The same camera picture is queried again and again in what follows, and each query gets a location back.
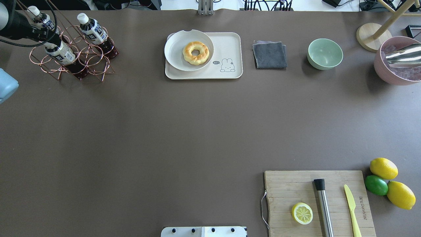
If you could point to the tea bottle carried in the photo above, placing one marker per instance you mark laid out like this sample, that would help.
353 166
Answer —
64 55

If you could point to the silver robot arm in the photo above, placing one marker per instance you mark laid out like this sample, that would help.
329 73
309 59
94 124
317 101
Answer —
15 25

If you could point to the cream rabbit tray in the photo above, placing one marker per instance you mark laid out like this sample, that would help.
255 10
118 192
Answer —
224 62

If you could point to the tea bottle rack right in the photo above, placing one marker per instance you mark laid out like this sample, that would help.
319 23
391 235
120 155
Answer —
96 35

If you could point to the tea bottle rack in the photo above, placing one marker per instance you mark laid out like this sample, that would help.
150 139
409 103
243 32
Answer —
96 35
39 19

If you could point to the tea bottle rack left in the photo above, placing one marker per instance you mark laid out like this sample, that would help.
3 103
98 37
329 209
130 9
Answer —
39 19

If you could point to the glazed donut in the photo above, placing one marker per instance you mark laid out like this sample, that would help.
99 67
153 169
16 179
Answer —
196 53

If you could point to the white round plate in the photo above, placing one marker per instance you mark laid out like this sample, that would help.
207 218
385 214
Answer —
173 49

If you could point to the grey folded cloth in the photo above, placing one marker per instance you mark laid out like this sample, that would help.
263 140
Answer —
270 54

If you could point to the bamboo cutting board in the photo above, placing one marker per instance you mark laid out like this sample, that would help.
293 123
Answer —
286 188

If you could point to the mint green bowl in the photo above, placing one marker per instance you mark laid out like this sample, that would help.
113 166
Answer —
324 54

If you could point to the half lemon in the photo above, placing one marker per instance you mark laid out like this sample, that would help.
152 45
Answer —
302 213

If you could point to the steel muddler black tip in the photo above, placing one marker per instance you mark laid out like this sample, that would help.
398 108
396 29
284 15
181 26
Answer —
324 209

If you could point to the yellow plastic knife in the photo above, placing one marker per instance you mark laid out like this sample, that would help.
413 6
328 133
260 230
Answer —
352 205

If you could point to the yellow lemon far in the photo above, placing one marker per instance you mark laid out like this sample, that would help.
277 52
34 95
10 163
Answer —
384 168

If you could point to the yellow lemon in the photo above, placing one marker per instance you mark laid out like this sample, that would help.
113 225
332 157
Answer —
384 168
400 195

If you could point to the green lime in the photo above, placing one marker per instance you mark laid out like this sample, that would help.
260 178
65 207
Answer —
376 185

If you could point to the wooden mug tree stand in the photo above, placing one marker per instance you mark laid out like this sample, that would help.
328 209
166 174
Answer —
371 35

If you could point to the pink ice bowl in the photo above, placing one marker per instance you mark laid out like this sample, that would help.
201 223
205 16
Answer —
391 75

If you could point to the yellow lemon near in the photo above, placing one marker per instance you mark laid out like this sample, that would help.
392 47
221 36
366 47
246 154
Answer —
400 195

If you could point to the steel ice scoop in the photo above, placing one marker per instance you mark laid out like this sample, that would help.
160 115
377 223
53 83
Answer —
409 56

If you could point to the aluminium frame post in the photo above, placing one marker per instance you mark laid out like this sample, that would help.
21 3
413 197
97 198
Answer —
205 7

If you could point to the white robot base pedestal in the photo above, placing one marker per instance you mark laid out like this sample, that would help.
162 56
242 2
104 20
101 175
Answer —
205 231

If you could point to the copper wire bottle rack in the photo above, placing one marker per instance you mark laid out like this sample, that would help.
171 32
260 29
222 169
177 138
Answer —
80 50

